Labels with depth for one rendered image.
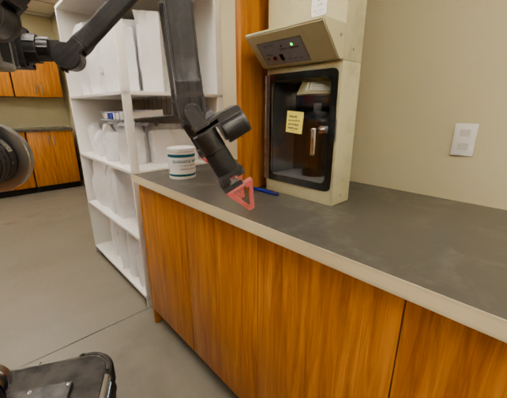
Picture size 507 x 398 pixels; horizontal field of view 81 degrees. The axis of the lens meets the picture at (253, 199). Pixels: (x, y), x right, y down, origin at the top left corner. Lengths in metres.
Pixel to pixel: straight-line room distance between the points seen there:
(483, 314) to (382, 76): 1.03
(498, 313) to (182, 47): 0.75
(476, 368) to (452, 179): 0.77
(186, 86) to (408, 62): 0.97
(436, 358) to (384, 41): 1.15
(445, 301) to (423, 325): 0.10
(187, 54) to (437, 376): 0.83
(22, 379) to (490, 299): 1.58
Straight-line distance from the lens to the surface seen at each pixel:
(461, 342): 0.74
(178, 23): 0.68
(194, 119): 0.65
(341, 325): 0.86
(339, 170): 1.07
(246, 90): 1.21
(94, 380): 1.51
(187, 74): 0.66
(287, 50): 1.08
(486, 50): 1.34
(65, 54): 1.19
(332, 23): 0.98
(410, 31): 1.43
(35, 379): 1.62
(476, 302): 0.68
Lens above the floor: 1.27
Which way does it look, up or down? 17 degrees down
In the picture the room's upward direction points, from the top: straight up
